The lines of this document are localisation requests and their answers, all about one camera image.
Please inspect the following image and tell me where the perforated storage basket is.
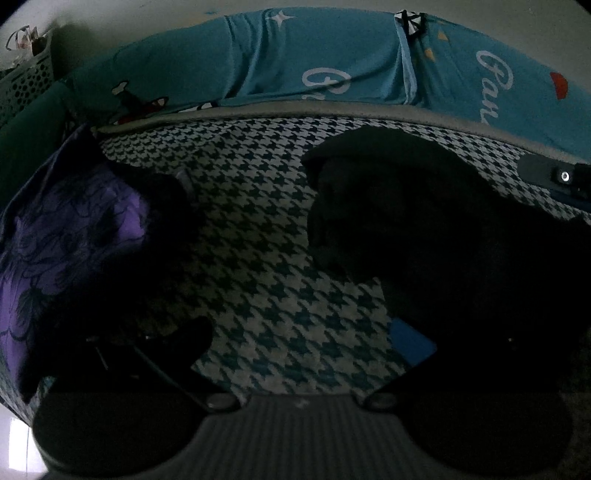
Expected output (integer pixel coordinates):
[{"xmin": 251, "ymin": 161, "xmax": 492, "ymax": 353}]
[{"xmin": 1, "ymin": 25, "xmax": 54, "ymax": 127}]

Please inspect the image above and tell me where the black garment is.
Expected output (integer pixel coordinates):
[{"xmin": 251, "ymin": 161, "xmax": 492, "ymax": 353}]
[{"xmin": 299, "ymin": 126, "xmax": 591, "ymax": 398}]

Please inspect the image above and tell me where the houndstooth bed sheet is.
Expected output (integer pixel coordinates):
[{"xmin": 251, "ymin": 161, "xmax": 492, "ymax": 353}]
[{"xmin": 103, "ymin": 114, "xmax": 574, "ymax": 393}]

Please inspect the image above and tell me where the blue printed pillow right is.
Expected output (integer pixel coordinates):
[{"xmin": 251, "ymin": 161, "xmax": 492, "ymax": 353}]
[{"xmin": 409, "ymin": 14, "xmax": 590, "ymax": 161}]

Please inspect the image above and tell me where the blue printed pillow left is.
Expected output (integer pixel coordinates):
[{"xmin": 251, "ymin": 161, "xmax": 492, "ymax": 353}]
[{"xmin": 66, "ymin": 7, "xmax": 418, "ymax": 122}]

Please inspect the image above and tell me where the blue printed pillow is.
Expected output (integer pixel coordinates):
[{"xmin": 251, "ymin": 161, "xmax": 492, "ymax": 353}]
[
  {"xmin": 409, "ymin": 14, "xmax": 590, "ymax": 161},
  {"xmin": 66, "ymin": 7, "xmax": 418, "ymax": 122}
]

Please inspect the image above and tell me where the purple floral cloth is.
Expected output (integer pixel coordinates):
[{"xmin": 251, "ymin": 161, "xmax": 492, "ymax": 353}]
[{"xmin": 1, "ymin": 172, "xmax": 149, "ymax": 399}]

